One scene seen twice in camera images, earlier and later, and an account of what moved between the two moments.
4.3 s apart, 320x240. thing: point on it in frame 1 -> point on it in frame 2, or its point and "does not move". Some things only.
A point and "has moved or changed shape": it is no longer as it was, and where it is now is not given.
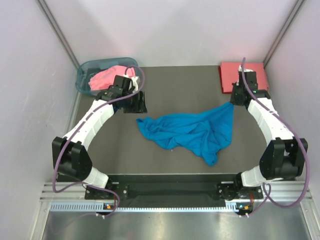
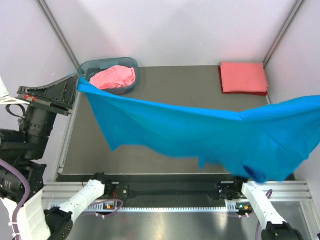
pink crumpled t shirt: [103, 80] does not move
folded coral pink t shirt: [230, 74] does not move
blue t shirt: [205, 134] has moved or changed shape
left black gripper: [140, 106] -> [58, 96]
